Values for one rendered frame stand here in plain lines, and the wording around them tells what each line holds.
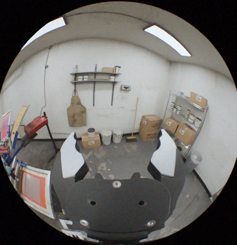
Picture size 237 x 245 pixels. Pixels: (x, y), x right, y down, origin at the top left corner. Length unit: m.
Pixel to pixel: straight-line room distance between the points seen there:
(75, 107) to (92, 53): 1.43
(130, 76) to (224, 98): 2.76
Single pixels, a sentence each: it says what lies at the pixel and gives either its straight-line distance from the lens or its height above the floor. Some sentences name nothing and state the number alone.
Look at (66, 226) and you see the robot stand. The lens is 1.79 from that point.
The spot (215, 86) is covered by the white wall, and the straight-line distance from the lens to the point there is 2.66.
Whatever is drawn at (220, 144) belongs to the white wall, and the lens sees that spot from 2.64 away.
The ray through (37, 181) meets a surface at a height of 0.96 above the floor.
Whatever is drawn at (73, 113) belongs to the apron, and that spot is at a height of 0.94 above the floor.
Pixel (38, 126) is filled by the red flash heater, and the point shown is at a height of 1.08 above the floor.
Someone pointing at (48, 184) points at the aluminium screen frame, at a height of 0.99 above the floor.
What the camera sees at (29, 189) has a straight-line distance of 1.21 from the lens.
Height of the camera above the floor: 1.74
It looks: 28 degrees down
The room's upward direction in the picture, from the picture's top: 7 degrees clockwise
